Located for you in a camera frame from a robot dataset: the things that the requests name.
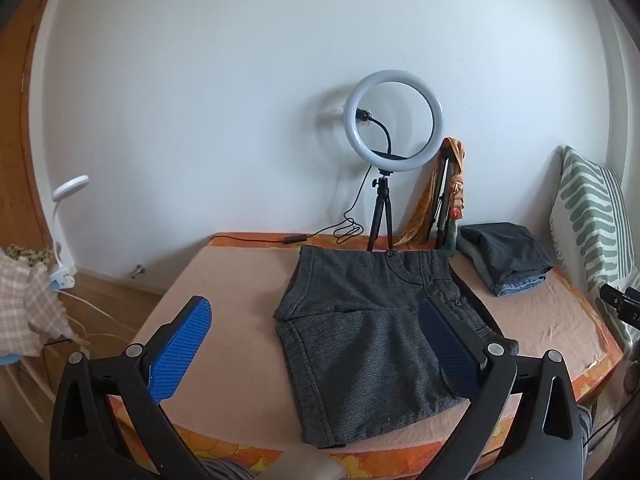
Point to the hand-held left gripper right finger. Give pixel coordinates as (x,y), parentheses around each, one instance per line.
(450,355)

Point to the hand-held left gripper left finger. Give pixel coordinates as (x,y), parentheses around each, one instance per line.
(180,347)

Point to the grey houndstooth shorts pants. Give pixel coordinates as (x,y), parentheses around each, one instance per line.
(360,340)

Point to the folded dark grey pants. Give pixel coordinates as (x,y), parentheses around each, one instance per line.
(505,247)

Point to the metal door stopper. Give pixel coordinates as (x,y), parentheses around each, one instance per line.
(138,270)

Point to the green white striped pillow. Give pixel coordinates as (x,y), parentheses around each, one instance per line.
(590,210)

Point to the folded blue jeans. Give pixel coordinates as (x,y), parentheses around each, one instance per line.
(520,285)

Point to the orange patterned scarf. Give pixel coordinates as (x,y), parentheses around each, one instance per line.
(417,215)

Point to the black folding stand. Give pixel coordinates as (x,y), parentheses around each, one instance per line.
(442,195)

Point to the beige checked cloth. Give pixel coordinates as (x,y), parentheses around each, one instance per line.
(25,305)

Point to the black tripod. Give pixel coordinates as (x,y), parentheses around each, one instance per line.
(382,200)

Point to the beige rounded object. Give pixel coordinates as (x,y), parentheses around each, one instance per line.
(305,465)

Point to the white clip lamp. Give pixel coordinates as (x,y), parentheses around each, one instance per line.
(70,187)

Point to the black gooseneck phone holder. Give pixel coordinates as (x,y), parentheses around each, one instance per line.
(385,135)

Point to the wooden door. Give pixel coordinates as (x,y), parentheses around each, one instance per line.
(20,110)

